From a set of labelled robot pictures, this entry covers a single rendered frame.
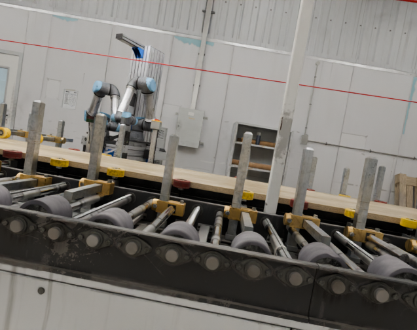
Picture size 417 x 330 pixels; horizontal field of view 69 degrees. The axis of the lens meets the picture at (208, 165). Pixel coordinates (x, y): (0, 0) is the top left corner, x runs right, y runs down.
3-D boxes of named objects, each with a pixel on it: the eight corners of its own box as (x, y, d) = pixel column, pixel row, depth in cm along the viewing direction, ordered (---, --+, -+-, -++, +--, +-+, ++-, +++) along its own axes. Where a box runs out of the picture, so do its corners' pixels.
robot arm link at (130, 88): (127, 72, 274) (108, 117, 256) (139, 73, 272) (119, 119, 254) (132, 80, 285) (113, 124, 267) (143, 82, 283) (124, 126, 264)
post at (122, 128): (113, 183, 243) (122, 124, 240) (117, 184, 242) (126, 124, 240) (111, 183, 239) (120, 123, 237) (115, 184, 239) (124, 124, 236)
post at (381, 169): (366, 227, 230) (379, 165, 228) (371, 228, 230) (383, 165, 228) (368, 228, 227) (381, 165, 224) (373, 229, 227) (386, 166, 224)
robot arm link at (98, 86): (97, 126, 323) (111, 89, 286) (82, 123, 315) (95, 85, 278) (97, 117, 329) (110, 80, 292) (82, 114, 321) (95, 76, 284)
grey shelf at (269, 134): (217, 215, 509) (233, 123, 501) (270, 223, 511) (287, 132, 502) (218, 221, 465) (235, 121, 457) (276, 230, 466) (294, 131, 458)
